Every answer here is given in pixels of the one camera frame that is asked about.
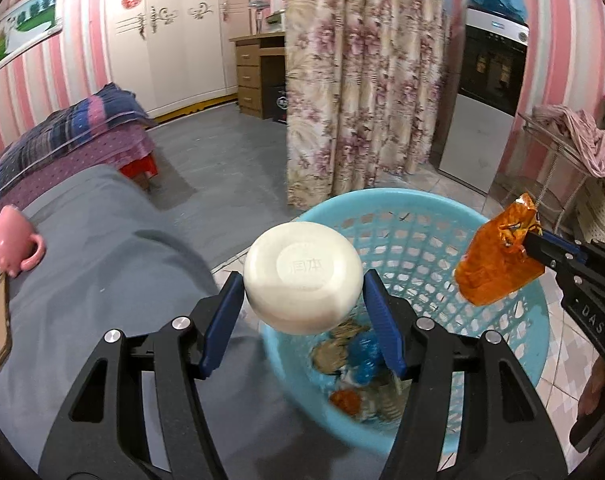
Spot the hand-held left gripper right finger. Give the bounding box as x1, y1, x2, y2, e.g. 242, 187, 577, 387
362, 270, 568, 480

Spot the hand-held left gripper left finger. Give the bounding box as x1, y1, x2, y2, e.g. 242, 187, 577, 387
40, 271, 246, 480

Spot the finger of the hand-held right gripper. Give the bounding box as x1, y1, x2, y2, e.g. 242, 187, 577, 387
537, 229, 591, 264
521, 231, 583, 274

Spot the blue plastic bag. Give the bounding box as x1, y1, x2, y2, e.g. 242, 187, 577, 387
349, 332, 389, 386

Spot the orange snack packet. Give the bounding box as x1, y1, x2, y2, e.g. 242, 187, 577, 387
453, 193, 547, 306

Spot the white soap bar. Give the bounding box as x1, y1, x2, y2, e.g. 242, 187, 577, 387
244, 221, 363, 333

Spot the light blue plastic basket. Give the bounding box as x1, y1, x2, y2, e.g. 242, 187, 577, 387
260, 189, 550, 456

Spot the person's right hand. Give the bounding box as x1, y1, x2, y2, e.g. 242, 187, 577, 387
579, 359, 605, 419

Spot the cream woven basket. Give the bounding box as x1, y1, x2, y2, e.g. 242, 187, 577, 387
579, 177, 605, 248

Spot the metal rack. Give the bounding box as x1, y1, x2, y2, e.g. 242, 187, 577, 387
519, 112, 605, 233

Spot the pink cloth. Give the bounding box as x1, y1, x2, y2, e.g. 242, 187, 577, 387
532, 104, 605, 177

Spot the grey table cloth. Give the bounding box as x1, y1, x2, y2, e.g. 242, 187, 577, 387
0, 165, 293, 480

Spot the red plastic stool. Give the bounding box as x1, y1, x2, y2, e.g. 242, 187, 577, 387
120, 156, 159, 182

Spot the white cabinet black glass door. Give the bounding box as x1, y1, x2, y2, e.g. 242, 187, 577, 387
429, 5, 530, 196

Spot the purple bed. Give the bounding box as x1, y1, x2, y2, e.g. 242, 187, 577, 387
0, 125, 157, 213

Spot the black box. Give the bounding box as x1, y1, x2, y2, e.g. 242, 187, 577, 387
261, 85, 289, 124

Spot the pink pig mug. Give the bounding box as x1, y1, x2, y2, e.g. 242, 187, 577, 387
0, 205, 47, 278

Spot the floral curtain with blue top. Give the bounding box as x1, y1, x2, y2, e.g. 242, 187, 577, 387
282, 0, 453, 211

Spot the patchwork blanket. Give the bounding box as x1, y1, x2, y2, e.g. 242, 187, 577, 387
0, 82, 158, 181

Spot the wooden desk with drawers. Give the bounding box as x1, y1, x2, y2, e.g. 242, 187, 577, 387
230, 30, 289, 121

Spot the white wardrobe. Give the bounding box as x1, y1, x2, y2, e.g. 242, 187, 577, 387
100, 0, 243, 117

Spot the desk lamp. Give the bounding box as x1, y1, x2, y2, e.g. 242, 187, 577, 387
249, 0, 269, 36

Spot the framed wall picture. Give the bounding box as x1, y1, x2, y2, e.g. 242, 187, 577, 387
0, 0, 66, 81

